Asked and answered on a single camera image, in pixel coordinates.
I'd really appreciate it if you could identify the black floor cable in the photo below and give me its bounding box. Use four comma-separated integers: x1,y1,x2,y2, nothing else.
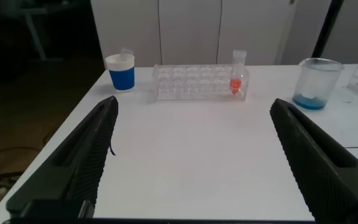
0,145,42,156

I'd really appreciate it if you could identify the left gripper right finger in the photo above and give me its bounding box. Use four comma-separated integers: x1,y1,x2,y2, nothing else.
269,98,358,224

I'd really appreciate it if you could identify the blue white paper cup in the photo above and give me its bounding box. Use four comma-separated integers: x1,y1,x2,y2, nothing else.
104,53,135,93

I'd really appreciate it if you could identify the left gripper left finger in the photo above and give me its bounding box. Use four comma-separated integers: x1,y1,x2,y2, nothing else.
6,95,119,218

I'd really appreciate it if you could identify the white desk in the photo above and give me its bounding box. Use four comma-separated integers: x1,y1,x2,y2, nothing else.
20,6,65,62

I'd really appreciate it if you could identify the white partition panel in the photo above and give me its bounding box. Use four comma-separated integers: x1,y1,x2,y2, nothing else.
157,0,223,66
216,0,298,66
90,0,163,68
275,0,334,65
320,0,358,65

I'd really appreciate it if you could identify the test tube with red pigment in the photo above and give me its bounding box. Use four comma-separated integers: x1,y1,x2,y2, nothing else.
229,49,247,95

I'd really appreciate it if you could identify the clear glass beaker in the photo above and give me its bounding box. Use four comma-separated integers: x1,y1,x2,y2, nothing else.
291,57,345,111

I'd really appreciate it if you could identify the test tube with blue pigment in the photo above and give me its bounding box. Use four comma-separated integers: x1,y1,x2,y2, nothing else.
120,47,134,62

